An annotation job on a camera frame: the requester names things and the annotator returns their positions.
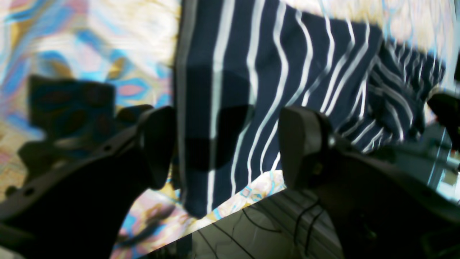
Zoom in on navy white striped T-shirt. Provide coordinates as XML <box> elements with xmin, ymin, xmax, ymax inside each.
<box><xmin>174</xmin><ymin>0</ymin><xmax>445</xmax><ymax>218</ymax></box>

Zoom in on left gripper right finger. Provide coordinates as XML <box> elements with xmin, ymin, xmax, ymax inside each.
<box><xmin>278</xmin><ymin>106</ymin><xmax>460</xmax><ymax>259</ymax></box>

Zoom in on patterned colourful tablecloth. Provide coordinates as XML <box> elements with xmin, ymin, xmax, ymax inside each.
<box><xmin>1</xmin><ymin>0</ymin><xmax>457</xmax><ymax>259</ymax></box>

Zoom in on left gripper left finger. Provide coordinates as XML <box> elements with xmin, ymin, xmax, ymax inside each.
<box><xmin>0</xmin><ymin>106</ymin><xmax>177</xmax><ymax>259</ymax></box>

